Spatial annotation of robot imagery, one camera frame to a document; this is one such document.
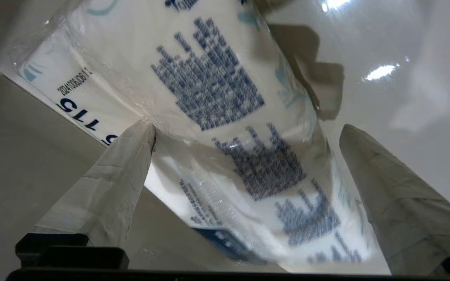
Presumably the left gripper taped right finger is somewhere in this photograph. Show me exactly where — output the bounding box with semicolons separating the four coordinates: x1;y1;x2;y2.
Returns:
338;124;450;276

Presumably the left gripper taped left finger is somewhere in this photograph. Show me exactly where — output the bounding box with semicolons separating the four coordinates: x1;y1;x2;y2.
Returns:
32;119;157;247

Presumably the white tissue pack blue print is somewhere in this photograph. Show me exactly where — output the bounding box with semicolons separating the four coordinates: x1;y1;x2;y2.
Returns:
10;0;382;274

